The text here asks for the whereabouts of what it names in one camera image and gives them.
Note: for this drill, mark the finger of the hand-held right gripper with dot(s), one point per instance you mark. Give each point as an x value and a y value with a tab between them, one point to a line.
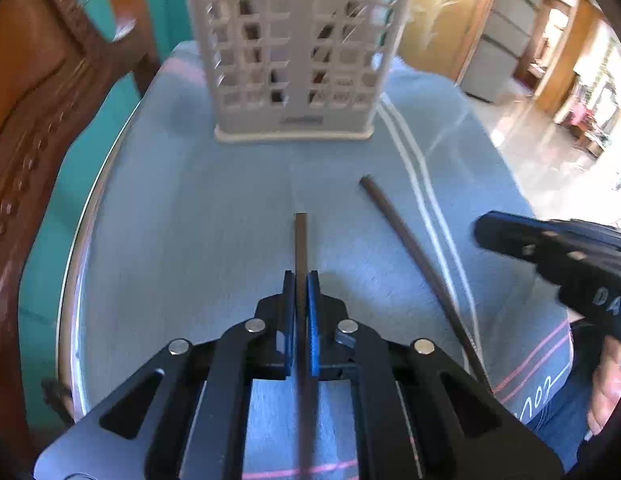
515	240

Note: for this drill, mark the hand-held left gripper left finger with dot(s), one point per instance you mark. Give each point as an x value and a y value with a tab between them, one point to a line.
289	320

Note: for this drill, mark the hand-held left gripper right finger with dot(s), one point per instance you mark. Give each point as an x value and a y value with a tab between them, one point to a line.
314	320

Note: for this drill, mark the grey plastic utensil basket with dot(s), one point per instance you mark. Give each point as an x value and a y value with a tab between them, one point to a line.
295	50

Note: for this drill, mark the person's right hand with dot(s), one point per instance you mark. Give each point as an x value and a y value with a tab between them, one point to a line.
608	390

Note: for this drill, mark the person's blue jeans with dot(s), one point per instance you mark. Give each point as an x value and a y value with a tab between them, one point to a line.
565	385

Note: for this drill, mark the blue striped cloth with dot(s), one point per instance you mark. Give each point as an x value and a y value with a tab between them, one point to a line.
190	220

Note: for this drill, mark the wooden doorway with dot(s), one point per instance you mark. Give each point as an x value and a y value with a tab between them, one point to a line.
545	40

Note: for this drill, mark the grey refrigerator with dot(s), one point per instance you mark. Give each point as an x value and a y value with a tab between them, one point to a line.
505	35

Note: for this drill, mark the wood framed glass sliding door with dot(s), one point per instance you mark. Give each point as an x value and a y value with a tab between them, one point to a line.
445	20

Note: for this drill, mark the carved wooden chair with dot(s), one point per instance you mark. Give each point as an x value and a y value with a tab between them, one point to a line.
35	110

